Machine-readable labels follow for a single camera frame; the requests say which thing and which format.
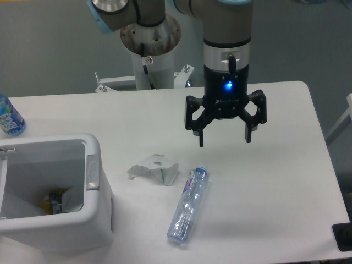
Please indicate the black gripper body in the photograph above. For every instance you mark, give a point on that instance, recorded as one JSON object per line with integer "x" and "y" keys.
{"x": 225, "y": 95}

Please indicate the white paper carton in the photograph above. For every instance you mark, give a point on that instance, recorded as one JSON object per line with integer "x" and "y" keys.
{"x": 164, "y": 170}

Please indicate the crushed clear plastic bottle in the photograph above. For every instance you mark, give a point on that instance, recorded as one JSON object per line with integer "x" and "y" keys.
{"x": 188, "y": 206}

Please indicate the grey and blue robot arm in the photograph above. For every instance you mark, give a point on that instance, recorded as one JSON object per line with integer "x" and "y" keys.
{"x": 226, "y": 37}

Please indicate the white plastic trash can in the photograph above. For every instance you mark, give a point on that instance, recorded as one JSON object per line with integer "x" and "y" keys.
{"x": 30, "y": 168}

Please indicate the black device at table edge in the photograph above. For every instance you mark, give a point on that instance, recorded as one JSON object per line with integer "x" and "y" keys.
{"x": 342, "y": 234}

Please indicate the white crumpled paper in bin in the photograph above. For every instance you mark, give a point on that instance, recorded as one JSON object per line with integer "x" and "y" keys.
{"x": 73, "y": 200}

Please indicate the yellow and blue wrapper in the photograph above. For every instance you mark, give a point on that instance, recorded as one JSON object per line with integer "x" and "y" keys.
{"x": 52, "y": 203}

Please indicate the blue labelled drink bottle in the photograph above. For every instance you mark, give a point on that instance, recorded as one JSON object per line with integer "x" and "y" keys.
{"x": 12, "y": 122}

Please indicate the white pedestal base bracket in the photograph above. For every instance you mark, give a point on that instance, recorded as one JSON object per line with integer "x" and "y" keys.
{"x": 128, "y": 83}

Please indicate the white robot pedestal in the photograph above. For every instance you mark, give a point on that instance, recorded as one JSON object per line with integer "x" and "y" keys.
{"x": 152, "y": 52}

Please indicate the white metal frame leg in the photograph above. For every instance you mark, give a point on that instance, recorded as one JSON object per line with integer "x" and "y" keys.
{"x": 340, "y": 125}

